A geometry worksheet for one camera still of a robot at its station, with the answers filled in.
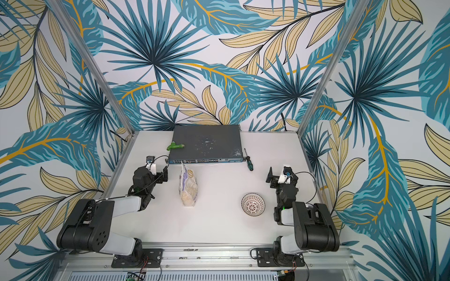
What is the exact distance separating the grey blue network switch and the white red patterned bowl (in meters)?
0.24

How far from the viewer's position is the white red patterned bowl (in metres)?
0.85

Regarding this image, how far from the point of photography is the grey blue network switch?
1.05m
